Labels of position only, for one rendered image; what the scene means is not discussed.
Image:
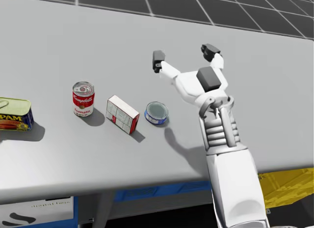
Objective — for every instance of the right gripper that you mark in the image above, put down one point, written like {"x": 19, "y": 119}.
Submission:
{"x": 196, "y": 84}

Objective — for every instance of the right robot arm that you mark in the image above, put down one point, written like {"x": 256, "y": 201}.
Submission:
{"x": 233, "y": 171}

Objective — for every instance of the blue flat can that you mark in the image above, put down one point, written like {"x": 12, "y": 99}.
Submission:
{"x": 157, "y": 113}

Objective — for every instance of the red and white can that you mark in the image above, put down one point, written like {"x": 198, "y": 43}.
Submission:
{"x": 83, "y": 99}

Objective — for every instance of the green and blue rectangular can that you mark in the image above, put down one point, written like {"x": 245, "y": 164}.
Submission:
{"x": 15, "y": 115}

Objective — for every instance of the red and white carton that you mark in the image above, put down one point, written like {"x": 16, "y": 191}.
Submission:
{"x": 122, "y": 114}

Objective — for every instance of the blue box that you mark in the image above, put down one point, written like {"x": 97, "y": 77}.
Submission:
{"x": 157, "y": 190}

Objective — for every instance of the yellow box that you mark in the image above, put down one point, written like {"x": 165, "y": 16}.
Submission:
{"x": 287, "y": 187}

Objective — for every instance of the white box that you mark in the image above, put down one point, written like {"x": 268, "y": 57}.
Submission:
{"x": 34, "y": 210}

